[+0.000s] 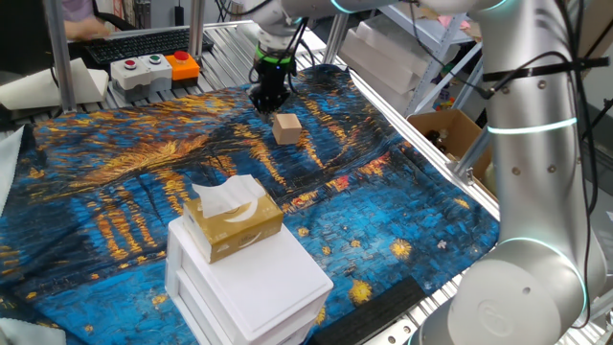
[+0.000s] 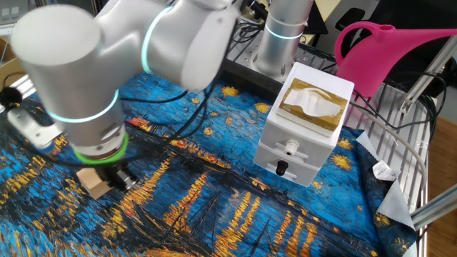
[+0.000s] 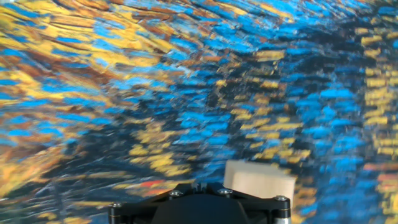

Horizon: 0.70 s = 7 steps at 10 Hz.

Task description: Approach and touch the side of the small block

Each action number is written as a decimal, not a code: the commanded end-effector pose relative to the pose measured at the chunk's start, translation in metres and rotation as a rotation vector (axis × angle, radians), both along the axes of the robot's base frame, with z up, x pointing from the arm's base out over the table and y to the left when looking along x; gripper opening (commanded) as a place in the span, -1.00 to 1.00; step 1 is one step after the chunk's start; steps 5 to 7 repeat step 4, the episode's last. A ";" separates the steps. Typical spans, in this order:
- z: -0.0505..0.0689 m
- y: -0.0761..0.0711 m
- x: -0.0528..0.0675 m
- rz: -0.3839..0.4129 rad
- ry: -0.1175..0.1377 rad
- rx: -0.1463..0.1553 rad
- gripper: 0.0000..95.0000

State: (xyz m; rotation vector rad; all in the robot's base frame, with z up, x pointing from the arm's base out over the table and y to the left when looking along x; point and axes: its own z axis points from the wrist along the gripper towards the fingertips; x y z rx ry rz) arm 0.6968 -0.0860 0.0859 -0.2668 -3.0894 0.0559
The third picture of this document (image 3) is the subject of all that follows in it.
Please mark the small light wooden block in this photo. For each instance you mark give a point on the small light wooden block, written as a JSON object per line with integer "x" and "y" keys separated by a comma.
{"x": 258, "y": 179}

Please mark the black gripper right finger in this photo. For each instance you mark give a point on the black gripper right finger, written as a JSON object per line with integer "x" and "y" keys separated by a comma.
{"x": 267, "y": 208}

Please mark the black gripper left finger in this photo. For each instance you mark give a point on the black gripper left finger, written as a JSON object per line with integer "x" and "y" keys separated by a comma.
{"x": 136, "y": 210}

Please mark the starry night painting cloth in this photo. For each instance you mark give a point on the starry night painting cloth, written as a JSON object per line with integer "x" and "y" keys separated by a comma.
{"x": 155, "y": 93}

